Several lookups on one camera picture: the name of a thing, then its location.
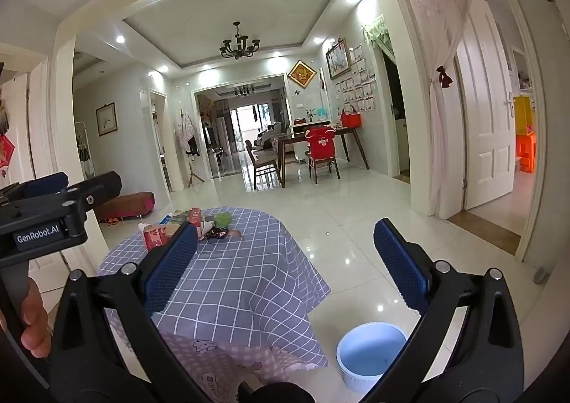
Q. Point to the white clothes rack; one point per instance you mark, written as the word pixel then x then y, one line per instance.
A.
pixel 84 149

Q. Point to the wooden dining chair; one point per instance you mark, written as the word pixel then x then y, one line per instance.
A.
pixel 260 161

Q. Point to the grey checked tablecloth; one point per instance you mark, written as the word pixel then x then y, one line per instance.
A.
pixel 249 278

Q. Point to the large framed painting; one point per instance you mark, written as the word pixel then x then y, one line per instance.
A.
pixel 338 60

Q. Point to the blue white tissue packet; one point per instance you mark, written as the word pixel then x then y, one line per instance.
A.
pixel 165 220

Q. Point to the yellow cabinet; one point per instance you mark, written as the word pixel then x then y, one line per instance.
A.
pixel 523 113

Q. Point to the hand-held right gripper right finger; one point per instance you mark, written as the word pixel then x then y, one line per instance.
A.
pixel 400 265

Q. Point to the white panel door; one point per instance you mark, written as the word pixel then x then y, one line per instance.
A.
pixel 485 118

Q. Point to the orange plastic stool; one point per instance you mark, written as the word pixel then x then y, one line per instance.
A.
pixel 526 153

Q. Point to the large black chandelier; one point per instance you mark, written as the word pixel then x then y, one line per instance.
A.
pixel 239 46

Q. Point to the small framed wall picture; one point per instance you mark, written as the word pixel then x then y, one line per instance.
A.
pixel 106 119

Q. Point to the dark red bow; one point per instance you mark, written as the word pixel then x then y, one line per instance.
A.
pixel 445 76

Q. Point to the dark wooden dining table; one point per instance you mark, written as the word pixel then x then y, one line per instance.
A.
pixel 294 139

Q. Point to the green plush leaf toy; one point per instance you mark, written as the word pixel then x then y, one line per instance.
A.
pixel 223 219

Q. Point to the feather fan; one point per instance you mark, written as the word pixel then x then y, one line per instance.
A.
pixel 3 115

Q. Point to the wooden chair with shirt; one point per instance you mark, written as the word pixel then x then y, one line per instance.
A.
pixel 325 168

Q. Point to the pink upholstered bench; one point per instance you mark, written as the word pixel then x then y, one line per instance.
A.
pixel 127 205

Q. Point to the group of wall paper sheets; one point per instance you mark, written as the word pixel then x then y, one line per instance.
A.
pixel 358 82

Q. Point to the red carton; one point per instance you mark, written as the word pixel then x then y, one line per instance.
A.
pixel 195 216

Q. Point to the small black chandelier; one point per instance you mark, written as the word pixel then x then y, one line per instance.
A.
pixel 244 91

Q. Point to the green valance curtain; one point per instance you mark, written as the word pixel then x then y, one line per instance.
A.
pixel 378 35

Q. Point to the red tissue box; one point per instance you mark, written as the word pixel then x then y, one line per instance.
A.
pixel 156 238

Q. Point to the white plastic bucket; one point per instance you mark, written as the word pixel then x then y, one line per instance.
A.
pixel 369 356

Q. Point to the red shirt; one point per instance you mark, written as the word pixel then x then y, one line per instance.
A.
pixel 319 143

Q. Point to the pink printed cloth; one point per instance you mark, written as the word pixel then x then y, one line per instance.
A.
pixel 209 356

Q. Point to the red bag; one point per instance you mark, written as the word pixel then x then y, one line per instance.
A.
pixel 351 119

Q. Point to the person's left hand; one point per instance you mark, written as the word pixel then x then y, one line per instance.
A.
pixel 35 318

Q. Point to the red wall decoration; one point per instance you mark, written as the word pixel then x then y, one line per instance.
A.
pixel 5 153

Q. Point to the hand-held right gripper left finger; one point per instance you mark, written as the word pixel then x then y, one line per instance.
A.
pixel 171 269

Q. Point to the grey massage chair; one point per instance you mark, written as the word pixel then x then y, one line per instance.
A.
pixel 269 135

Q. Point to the coat stand with pink jacket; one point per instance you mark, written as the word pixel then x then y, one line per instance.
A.
pixel 185 131

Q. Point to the dark snack wrapper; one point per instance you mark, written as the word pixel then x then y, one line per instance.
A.
pixel 218 233

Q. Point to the gold diamond wall frame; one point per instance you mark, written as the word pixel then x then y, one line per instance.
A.
pixel 301 73

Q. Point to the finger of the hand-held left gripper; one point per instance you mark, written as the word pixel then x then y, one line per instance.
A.
pixel 100 189
pixel 44 184

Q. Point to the white sideboard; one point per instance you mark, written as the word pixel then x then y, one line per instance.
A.
pixel 300 124

